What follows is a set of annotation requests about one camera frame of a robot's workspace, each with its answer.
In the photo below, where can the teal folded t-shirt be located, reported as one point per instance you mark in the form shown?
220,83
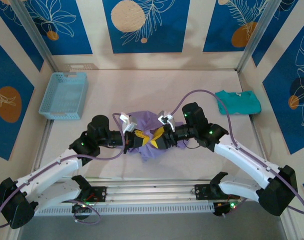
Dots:
239,103

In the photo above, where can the aluminium mounting rail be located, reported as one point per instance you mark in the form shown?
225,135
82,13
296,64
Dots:
151,192

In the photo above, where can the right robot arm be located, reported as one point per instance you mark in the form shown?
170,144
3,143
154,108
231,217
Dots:
241,160

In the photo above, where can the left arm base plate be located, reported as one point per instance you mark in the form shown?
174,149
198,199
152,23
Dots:
99,193

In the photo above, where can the perforated metal bracket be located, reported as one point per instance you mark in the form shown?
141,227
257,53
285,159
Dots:
79,66

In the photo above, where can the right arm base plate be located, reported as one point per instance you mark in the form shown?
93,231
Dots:
201,191

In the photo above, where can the purple t-shirt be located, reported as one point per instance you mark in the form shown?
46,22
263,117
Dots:
148,152

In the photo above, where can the aluminium frame post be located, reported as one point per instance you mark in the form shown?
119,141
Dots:
34,30
259,30

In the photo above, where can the light blue plastic basket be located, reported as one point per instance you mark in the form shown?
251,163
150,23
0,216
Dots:
64,95

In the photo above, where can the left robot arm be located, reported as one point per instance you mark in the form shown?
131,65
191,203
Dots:
49,170

